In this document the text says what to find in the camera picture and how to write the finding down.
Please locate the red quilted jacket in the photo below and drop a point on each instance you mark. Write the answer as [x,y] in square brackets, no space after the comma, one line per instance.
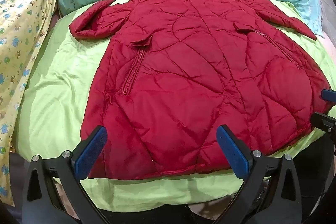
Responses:
[183,69]

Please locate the light green bed sheet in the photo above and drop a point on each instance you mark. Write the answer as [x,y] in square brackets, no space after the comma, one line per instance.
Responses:
[57,87]

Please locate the yellow printed blanket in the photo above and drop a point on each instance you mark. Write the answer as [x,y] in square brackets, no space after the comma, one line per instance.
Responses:
[18,29]

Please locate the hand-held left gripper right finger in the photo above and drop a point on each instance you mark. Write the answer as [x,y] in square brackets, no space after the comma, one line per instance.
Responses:
[233,153]

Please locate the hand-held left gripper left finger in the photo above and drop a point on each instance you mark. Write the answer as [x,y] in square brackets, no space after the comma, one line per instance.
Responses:
[90,153]

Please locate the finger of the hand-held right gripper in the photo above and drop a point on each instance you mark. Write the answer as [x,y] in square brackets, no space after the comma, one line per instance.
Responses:
[329,96]
[324,121]

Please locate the pink bed sheet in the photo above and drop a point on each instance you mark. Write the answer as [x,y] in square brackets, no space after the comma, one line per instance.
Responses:
[329,41]

